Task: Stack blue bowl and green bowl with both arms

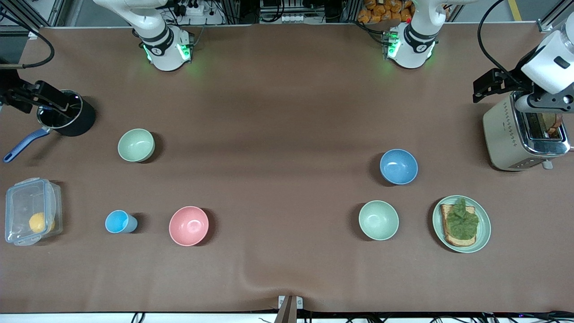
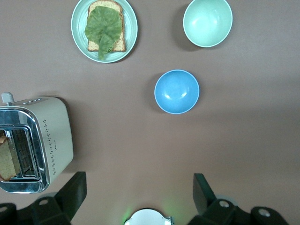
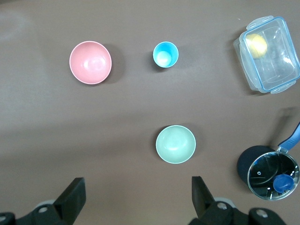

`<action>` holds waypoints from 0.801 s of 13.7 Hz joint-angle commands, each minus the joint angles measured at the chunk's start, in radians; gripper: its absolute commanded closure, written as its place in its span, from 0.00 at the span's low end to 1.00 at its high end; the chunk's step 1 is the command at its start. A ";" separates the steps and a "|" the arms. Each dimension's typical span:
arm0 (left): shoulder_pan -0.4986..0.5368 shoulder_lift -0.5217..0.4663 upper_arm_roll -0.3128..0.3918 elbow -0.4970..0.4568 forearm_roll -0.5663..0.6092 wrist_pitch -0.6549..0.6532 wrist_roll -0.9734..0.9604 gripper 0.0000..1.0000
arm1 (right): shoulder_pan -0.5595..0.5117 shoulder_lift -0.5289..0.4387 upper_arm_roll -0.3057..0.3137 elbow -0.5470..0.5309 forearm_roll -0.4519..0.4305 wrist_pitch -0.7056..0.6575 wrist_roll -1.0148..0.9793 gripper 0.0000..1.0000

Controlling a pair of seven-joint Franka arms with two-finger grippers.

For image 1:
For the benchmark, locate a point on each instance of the bag of orange fruits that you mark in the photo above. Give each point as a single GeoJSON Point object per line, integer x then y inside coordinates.
{"type": "Point", "coordinates": [381, 11]}

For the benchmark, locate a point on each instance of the pale mint green bowl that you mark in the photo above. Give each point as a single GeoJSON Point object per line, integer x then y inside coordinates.
{"type": "Point", "coordinates": [378, 220]}

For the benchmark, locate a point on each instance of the green lettuce leaf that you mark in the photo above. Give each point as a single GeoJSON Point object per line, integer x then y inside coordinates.
{"type": "Point", "coordinates": [462, 222]}

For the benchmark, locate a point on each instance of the clear plastic lidded container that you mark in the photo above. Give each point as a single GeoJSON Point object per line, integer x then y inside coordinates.
{"type": "Point", "coordinates": [24, 197]}

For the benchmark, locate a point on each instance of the yellow lemon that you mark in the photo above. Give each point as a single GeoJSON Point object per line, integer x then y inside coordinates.
{"type": "Point", "coordinates": [39, 223]}

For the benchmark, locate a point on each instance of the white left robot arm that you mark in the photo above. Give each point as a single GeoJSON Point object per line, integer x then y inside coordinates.
{"type": "Point", "coordinates": [412, 49]}

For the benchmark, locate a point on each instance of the blue cup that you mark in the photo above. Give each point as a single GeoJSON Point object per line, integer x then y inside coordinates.
{"type": "Point", "coordinates": [117, 221]}

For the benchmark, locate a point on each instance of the metal clamp bracket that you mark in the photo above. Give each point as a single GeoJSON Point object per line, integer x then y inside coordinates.
{"type": "Point", "coordinates": [290, 307]}

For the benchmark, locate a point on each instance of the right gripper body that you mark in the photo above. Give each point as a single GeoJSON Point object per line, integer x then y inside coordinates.
{"type": "Point", "coordinates": [10, 86]}

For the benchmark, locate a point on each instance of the aluminium frame beam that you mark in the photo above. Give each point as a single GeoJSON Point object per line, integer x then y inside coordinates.
{"type": "Point", "coordinates": [556, 18]}
{"type": "Point", "coordinates": [27, 11]}

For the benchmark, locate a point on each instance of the dull green bowl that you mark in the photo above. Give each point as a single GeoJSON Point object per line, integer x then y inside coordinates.
{"type": "Point", "coordinates": [136, 146]}

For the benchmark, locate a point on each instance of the pink bowl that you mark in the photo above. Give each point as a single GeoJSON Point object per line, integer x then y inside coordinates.
{"type": "Point", "coordinates": [189, 226]}

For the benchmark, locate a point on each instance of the glass lid blue knob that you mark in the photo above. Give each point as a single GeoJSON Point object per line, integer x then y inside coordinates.
{"type": "Point", "coordinates": [67, 117]}

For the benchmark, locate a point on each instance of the light green plate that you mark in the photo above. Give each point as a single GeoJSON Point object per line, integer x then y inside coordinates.
{"type": "Point", "coordinates": [484, 229]}

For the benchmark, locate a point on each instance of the blue bowl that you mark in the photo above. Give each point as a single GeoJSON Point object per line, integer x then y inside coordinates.
{"type": "Point", "coordinates": [398, 167]}

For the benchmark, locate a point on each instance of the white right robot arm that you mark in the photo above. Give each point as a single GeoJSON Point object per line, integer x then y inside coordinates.
{"type": "Point", "coordinates": [163, 54]}

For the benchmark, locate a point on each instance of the brown toast slice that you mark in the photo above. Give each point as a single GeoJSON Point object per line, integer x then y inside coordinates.
{"type": "Point", "coordinates": [554, 128]}

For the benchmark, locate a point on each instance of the cream and chrome toaster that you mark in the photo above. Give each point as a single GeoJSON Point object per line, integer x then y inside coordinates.
{"type": "Point", "coordinates": [502, 134]}

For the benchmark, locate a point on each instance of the white power strip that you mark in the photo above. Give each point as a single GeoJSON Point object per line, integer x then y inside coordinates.
{"type": "Point", "coordinates": [197, 11]}

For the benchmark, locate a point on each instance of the bread slice with crust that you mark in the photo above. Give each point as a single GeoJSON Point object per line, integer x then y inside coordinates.
{"type": "Point", "coordinates": [453, 241]}

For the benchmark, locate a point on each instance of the brown table cloth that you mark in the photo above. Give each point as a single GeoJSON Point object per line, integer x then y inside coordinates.
{"type": "Point", "coordinates": [287, 112]}

